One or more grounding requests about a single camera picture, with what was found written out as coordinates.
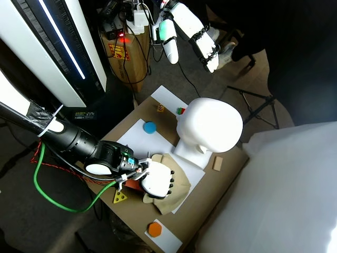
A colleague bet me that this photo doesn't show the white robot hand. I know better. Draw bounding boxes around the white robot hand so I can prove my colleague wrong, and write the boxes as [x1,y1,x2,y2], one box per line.
[156,0,222,74]
[140,160,176,199]

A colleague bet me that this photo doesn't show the beige baseball cap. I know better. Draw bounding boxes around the beige baseball cap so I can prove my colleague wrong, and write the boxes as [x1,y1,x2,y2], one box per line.
[142,153,192,216]

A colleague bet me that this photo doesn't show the white mannequin head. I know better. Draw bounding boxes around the white mannequin head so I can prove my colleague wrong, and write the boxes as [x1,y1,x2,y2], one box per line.
[172,97,244,169]

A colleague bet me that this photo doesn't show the orange cube block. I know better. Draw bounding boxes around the orange cube block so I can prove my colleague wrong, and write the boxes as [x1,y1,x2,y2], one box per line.
[123,179,145,193]

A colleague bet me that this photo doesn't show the large white paper sheet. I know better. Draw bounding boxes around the large white paper sheet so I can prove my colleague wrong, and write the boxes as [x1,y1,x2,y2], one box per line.
[116,118,206,215]

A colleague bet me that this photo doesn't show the yellow triangle block with holes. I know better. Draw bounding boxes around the yellow triangle block with holes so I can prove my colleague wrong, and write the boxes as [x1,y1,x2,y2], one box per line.
[113,189,128,205]

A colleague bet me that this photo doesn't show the white power strip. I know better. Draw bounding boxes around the white power strip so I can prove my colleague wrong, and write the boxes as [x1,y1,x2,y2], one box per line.
[126,2,150,35]

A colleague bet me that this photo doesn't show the orange octagon block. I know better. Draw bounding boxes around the orange octagon block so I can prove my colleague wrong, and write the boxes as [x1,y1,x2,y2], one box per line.
[147,222,163,237]

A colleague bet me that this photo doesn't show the blue round disc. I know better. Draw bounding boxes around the blue round disc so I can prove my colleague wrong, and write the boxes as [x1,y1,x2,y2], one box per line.
[143,121,157,135]

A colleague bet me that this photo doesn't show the small wooden block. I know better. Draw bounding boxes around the small wooden block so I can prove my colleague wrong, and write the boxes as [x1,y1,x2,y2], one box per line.
[212,155,223,172]

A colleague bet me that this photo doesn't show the small white paper sheet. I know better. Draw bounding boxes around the small white paper sheet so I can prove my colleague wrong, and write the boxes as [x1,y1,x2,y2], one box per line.
[144,218,183,253]

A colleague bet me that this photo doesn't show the brown cardboard box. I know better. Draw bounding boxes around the brown cardboard box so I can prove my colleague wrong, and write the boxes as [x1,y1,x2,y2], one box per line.
[101,25,151,93]

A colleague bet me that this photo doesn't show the black device with red light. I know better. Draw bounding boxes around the black device with red light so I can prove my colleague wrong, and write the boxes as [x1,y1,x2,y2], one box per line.
[102,22,127,41]

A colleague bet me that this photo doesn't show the black power adapter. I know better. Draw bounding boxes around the black power adapter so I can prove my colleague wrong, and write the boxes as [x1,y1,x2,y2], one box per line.
[70,110,97,121]

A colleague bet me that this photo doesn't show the black tripod stand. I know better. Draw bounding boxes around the black tripod stand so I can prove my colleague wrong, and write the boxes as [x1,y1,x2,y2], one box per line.
[226,85,280,130]

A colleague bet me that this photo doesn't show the white backdrop cloth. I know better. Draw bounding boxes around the white backdrop cloth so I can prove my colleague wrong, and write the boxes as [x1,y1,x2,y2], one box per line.
[194,122,337,253]

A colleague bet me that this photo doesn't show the white column with light strip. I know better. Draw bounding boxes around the white column with light strip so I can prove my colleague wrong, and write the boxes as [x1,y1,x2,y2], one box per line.
[0,0,107,116]

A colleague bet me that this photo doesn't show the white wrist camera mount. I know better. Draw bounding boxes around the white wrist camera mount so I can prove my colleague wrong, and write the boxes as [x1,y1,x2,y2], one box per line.
[115,157,153,191]

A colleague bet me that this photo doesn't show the green cable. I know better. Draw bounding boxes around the green cable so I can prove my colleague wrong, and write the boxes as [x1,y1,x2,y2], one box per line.
[33,143,117,213]

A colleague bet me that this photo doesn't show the red black braided cable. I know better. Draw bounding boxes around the red black braided cable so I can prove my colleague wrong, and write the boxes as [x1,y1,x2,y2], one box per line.
[29,139,114,186]

